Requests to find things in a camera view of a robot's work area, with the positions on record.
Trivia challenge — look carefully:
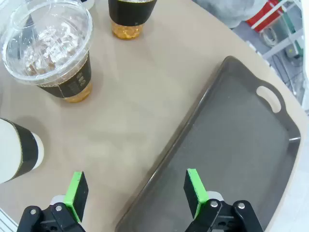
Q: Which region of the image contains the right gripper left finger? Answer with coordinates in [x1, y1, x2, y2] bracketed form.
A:
[18, 171, 89, 232]

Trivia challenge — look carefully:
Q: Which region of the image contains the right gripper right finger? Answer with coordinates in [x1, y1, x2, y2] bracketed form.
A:
[183, 168, 264, 232]

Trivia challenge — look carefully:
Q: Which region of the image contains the iced coffee cup dome lid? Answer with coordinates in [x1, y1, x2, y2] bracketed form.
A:
[2, 0, 94, 103]
[108, 0, 157, 39]

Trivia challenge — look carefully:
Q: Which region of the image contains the dark brown serving tray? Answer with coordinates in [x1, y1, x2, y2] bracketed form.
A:
[114, 55, 302, 232]

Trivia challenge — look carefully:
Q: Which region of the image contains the white paper cup black sleeve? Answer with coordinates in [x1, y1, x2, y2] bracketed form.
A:
[0, 117, 45, 184]

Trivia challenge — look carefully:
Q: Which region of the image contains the white side table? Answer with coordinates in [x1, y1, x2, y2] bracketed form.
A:
[251, 0, 309, 61]

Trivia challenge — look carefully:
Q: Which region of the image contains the person in gray hoodie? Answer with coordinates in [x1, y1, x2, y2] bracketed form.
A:
[193, 0, 258, 29]

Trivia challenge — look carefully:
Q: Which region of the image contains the red plastic crate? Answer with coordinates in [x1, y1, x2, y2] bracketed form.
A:
[245, 0, 283, 32]

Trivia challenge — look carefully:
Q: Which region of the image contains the white coiled cable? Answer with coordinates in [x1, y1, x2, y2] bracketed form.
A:
[260, 27, 279, 47]

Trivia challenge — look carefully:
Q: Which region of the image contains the green metal frame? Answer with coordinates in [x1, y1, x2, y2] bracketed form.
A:
[282, 9, 303, 54]

